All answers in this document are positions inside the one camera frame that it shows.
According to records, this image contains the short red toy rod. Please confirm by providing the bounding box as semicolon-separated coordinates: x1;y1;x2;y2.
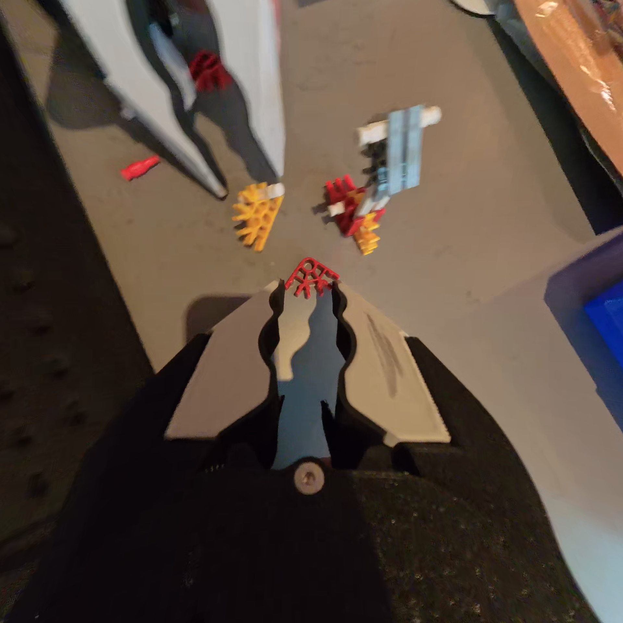
120;155;162;182

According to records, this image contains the yellow fan connector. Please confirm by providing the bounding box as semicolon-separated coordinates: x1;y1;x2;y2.
232;182;285;253

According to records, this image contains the red fan connector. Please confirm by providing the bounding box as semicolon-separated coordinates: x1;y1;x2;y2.
284;257;341;299
189;50;233;93

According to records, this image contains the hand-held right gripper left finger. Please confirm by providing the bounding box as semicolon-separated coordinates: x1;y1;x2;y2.
165;280;285;441

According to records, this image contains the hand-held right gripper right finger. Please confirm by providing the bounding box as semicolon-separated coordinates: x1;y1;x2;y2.
332;282;451;447

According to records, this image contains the shiny plastic bag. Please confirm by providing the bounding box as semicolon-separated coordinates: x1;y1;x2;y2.
511;0;623;177

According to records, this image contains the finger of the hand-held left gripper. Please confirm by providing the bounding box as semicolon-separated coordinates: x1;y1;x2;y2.
208;0;286;178
61;0;229;200

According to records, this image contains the small blue plastic bin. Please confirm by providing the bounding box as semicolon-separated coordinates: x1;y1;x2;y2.
583;280;623;372

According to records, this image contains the small red toy assembly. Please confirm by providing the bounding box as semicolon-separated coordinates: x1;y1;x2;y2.
323;175;386;257

